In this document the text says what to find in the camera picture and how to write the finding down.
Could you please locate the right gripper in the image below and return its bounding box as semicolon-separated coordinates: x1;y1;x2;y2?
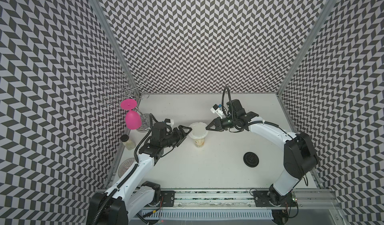
205;114;237;131

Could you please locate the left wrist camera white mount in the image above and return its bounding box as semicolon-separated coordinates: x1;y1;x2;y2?
164;119;175;128

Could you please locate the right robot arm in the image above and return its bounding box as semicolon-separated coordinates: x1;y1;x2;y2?
206;86;320;207

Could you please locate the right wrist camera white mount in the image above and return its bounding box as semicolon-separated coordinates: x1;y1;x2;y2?
211;104;225;119

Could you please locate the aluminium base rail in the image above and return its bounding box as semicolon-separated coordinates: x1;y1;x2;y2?
139;188;341;221

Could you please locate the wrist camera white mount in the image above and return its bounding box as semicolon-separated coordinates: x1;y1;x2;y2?
164;119;175;128
211;104;225;119

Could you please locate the illustrated paper milk tea cup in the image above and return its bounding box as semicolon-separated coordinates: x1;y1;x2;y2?
192;135;206;148

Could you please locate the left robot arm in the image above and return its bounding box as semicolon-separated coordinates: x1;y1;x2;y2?
86;121;193;225

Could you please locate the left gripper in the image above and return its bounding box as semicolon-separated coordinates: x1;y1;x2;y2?
161;124;193;148

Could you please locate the chrome wire glass rack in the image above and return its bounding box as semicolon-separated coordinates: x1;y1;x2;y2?
102;73;151;133

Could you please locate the small glass jar black lid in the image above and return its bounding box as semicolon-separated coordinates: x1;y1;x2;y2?
120;134;136;151

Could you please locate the pink plastic wine glass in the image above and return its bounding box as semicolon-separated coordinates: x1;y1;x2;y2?
120;99;142;130

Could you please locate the black plastic cup lid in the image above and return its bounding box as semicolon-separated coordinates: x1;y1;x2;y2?
243;152;260;168

